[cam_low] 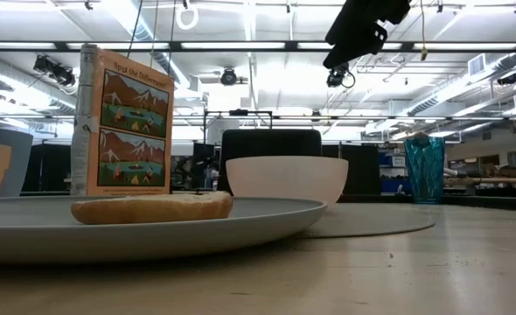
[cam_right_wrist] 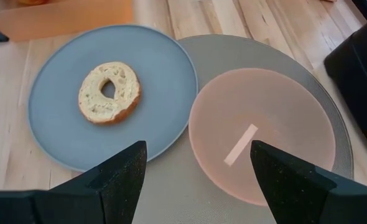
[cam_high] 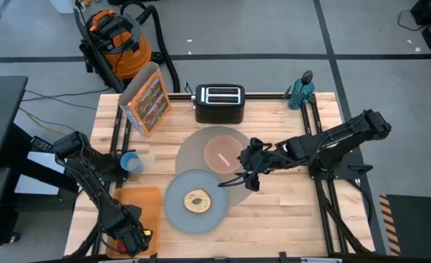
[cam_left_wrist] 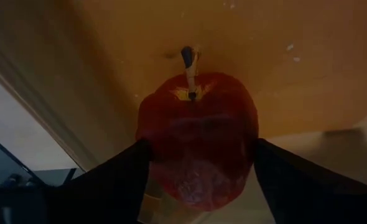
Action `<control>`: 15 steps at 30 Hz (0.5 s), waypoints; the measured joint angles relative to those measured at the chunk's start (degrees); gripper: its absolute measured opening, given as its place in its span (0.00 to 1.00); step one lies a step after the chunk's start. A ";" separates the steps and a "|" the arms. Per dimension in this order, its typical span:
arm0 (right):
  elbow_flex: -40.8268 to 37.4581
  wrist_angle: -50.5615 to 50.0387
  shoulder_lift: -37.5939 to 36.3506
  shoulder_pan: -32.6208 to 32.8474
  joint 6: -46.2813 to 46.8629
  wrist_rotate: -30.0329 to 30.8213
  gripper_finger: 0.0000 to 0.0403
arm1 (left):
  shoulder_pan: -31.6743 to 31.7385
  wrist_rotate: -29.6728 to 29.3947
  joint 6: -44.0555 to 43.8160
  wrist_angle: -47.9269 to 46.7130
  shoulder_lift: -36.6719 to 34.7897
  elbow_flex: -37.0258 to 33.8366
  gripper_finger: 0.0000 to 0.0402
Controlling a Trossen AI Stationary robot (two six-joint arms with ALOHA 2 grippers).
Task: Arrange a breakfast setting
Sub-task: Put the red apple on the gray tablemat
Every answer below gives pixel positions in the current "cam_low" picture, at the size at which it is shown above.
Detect grey plate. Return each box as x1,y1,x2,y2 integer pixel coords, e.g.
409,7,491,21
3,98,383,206
0,194,329,265

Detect white hanging ring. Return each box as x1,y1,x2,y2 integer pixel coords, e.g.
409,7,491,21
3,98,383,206
175,1,199,32

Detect bread roll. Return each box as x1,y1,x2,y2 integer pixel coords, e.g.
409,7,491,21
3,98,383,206
69,190,234,226

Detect round grey placemat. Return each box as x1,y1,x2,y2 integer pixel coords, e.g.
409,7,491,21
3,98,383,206
294,201,437,240

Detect teal plastic cup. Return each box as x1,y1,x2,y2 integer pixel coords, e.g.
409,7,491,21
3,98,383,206
403,135,447,206

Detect black ceiling spotlights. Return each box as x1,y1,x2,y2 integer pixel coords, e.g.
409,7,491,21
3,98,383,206
31,54,77,88

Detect blue storage shelf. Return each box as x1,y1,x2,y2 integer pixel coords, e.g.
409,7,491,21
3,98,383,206
380,150,408,194

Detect long wooden table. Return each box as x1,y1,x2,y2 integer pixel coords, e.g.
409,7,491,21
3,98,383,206
443,174,516,186

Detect yellow hanging cable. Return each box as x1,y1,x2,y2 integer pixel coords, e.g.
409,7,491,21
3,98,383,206
419,0,430,62

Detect black overhead beam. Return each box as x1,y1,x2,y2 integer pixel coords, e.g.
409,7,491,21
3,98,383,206
0,39,516,53

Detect silver ventilation duct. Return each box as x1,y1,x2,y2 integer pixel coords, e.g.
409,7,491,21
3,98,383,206
404,52,516,118

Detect orange cereal box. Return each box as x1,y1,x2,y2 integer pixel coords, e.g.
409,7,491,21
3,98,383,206
69,43,176,198

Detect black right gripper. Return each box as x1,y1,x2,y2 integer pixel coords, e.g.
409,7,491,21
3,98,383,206
323,0,413,70

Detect pale pink bowl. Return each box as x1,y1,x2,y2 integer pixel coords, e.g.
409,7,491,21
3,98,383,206
225,155,350,208

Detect black ceiling camera with cable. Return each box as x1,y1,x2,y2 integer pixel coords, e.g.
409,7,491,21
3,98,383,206
325,62,357,90

